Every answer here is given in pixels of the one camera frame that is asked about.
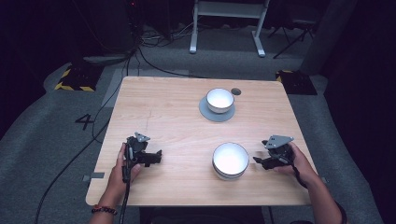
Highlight person's left hand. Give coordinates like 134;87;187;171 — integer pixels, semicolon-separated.
106;142;143;202

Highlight person's right hand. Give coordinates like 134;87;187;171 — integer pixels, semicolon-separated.
274;142;320;189

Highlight long black floor cable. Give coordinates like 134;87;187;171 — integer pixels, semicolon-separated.
33;52;134;224

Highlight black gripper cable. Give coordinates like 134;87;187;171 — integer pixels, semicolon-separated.
290;164;309;189
119;141;134;224

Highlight grey round coaster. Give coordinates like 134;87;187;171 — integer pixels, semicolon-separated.
198;95;236;123

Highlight curved black floor cable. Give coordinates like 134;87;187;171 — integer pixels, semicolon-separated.
136;46;208;79

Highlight person's dark clothing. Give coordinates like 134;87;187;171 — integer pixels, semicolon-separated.
138;206;266;224

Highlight white desk frame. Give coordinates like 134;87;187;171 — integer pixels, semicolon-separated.
189;0;271;59

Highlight dark bead bracelet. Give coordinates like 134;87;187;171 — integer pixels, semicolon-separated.
91;203;119;217

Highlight tangle of floor cables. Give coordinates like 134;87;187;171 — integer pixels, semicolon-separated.
138;22;195;49

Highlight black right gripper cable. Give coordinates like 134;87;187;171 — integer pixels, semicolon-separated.
290;164;309;189

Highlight black tripod stand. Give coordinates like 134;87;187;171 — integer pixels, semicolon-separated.
268;18;316;60

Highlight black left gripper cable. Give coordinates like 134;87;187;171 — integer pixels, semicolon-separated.
119;141;134;224

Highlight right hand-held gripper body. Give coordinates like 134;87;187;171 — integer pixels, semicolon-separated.
262;133;295;171

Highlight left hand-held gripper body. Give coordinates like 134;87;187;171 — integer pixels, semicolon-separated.
123;132;157;171

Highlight grey tape strip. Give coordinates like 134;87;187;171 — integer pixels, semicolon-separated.
81;171;106;183

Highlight grey pillar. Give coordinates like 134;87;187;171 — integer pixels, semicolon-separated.
299;0;360;77

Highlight white ceramic bowl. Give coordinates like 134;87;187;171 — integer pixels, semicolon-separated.
205;87;235;115
211;141;250;182

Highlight yellow-black striped stand base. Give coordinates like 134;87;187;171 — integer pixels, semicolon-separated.
53;63;105;93
275;69;318;96

